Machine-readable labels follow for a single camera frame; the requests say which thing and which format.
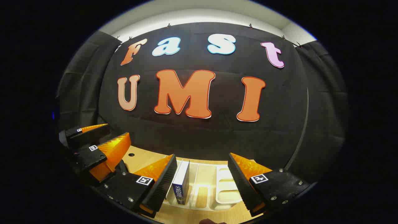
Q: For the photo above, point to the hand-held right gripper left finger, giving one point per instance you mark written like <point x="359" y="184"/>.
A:
<point x="164" y="183"/>

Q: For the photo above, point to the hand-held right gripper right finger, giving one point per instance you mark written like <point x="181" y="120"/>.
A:
<point x="241" y="186"/>

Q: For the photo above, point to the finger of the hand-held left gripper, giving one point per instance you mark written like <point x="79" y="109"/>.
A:
<point x="87" y="137"/>
<point x="88" y="158"/>

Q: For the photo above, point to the blue cover book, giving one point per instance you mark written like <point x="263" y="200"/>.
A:
<point x="179" y="186"/>

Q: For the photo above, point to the white bookshelf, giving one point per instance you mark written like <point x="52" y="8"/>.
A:
<point x="224" y="189"/>

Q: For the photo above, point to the black backdrop cloth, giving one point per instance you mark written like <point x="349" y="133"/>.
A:
<point x="202" y="137"/>

